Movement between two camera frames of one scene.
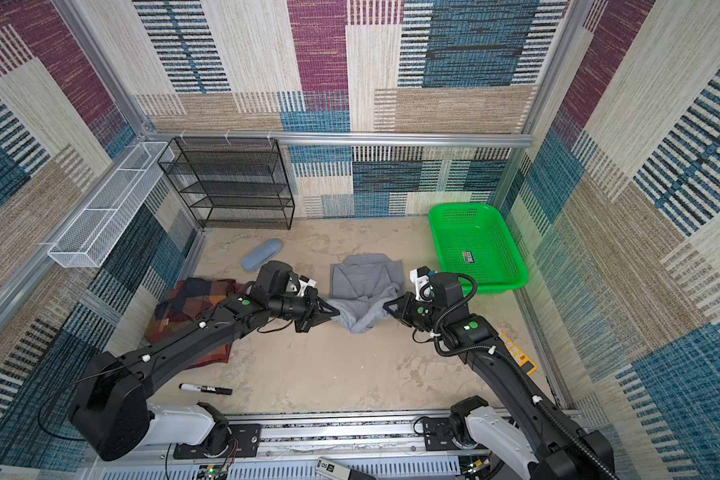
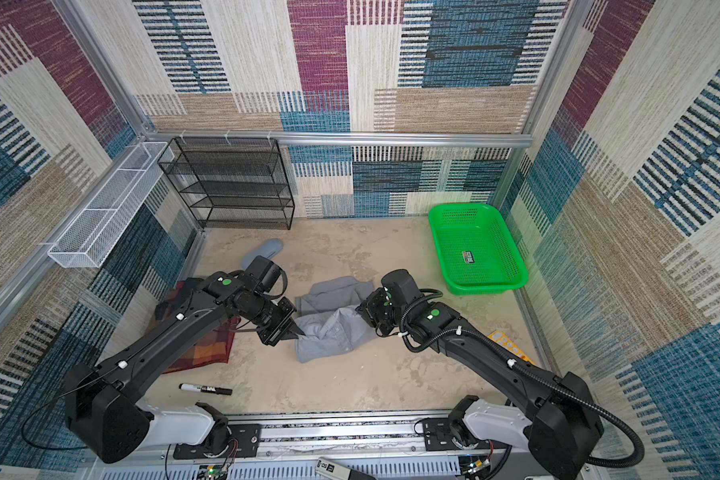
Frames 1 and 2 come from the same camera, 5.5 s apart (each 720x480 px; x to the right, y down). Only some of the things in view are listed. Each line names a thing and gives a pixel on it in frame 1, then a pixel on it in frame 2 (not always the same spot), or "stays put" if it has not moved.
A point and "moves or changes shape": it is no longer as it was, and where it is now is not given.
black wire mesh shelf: x=232 y=183 stays put
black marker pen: x=206 y=388 stays put
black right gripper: x=403 y=314 to x=368 y=311
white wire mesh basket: x=90 y=238 stays put
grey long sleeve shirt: x=362 y=288 moves or changes shape
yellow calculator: x=527 y=365 stays put
